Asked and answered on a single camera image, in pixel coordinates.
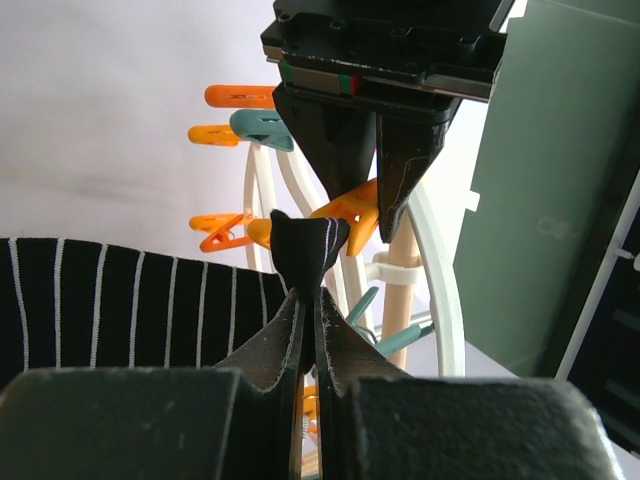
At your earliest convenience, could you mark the white round clip hanger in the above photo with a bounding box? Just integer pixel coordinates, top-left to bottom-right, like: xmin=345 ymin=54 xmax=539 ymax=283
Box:
xmin=244 ymin=141 xmax=466 ymax=377

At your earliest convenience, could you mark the wooden hanger stand frame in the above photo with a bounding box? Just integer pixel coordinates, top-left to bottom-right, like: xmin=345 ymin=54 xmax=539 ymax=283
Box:
xmin=381 ymin=216 xmax=420 ymax=341

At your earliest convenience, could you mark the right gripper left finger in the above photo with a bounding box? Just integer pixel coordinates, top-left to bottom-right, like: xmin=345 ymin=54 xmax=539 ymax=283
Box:
xmin=1 ymin=293 xmax=305 ymax=479

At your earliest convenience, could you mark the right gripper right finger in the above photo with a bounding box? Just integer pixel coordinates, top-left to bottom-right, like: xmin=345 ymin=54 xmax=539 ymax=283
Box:
xmin=314 ymin=292 xmax=615 ymax=479

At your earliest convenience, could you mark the teal clothes peg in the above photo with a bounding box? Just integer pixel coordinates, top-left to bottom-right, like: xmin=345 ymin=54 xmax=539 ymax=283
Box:
xmin=229 ymin=109 xmax=294 ymax=152

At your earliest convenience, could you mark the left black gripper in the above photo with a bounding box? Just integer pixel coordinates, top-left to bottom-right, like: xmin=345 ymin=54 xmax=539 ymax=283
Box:
xmin=261 ymin=1 xmax=513 ymax=244

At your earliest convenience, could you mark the orange clothes peg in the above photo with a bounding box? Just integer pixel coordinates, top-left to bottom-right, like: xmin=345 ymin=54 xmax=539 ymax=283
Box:
xmin=204 ymin=84 xmax=275 ymax=109
xmin=246 ymin=178 xmax=381 ymax=257

